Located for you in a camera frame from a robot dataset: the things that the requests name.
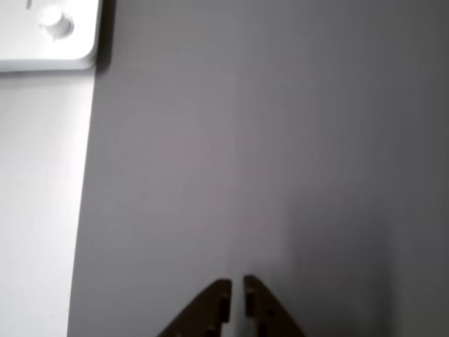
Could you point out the grey table mat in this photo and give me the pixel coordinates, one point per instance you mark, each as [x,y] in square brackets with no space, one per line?
[245,140]

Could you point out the white device with knob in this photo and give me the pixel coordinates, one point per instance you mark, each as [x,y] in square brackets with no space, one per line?
[42,38]

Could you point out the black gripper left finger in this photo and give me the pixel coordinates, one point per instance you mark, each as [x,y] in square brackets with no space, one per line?
[207,309]

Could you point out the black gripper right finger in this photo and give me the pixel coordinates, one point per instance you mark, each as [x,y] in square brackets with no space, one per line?
[273,316]

